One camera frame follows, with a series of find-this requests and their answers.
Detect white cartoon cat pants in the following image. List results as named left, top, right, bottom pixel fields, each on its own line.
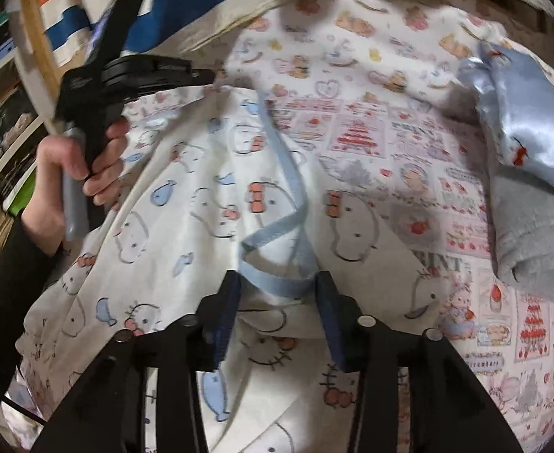
left=17, top=88, right=446, bottom=452

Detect person's left hand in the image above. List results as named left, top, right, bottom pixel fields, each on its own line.
left=21, top=117, right=129, bottom=256

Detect pink strawberry print sheet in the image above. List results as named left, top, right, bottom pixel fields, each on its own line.
left=116, top=89, right=554, bottom=453

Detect green storage box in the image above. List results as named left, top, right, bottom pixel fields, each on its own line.
left=2, top=165, right=35, bottom=216

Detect bear print white sheet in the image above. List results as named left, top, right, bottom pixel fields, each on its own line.
left=203, top=0, right=554, bottom=119

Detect folded grey blue clothes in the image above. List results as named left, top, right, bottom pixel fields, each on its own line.
left=458, top=43, right=554, bottom=303

